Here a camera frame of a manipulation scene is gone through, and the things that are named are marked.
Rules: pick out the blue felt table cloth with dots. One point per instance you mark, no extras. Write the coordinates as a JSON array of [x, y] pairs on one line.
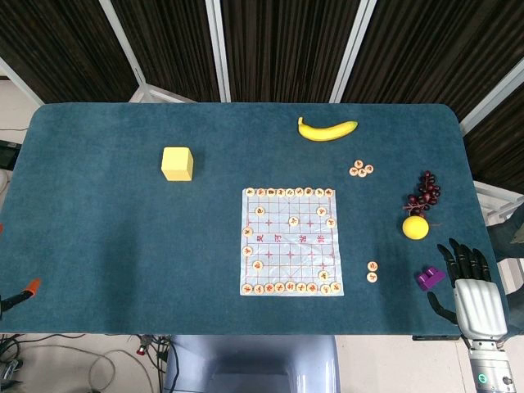
[[123, 245]]

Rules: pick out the white chinese chess board sheet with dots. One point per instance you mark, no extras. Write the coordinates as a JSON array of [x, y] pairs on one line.
[[286, 245]]

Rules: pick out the dark purple grape bunch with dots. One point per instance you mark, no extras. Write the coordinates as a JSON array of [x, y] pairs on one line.
[[425, 196]]

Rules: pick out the dark grey fabric object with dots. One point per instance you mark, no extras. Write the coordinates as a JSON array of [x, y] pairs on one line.
[[507, 241]]

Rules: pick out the red button plug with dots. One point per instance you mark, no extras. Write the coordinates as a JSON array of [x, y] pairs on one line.
[[141, 349]]

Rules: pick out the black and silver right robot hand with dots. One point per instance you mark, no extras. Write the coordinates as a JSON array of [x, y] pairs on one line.
[[479, 303]]

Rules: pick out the white partition foot bar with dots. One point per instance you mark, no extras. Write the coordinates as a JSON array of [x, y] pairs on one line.
[[163, 95]]

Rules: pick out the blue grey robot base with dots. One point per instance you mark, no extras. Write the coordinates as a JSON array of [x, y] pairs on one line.
[[249, 364]]

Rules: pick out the black box device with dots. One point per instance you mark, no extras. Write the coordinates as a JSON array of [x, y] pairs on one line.
[[8, 154]]

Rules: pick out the black table bracket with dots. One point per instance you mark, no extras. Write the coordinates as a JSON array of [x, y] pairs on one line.
[[436, 337]]

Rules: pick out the black clamp with orange tip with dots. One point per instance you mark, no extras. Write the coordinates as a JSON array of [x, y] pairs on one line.
[[20, 295]]

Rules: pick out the yellow foam cube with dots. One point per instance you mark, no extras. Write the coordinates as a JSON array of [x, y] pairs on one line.
[[176, 163]]

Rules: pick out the white partition frame post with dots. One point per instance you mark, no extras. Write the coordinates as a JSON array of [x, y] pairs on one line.
[[354, 49], [491, 92], [22, 82], [123, 41], [219, 49]]

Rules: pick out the yellow banana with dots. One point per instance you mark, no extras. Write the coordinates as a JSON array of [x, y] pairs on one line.
[[325, 132]]

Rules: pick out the purple plastic block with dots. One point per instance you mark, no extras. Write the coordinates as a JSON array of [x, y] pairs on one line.
[[430, 278]]

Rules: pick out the white metal rack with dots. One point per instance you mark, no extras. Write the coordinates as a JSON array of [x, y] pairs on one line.
[[497, 200]]

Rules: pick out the yellow round ball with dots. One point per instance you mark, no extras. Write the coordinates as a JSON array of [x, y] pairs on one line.
[[415, 227]]

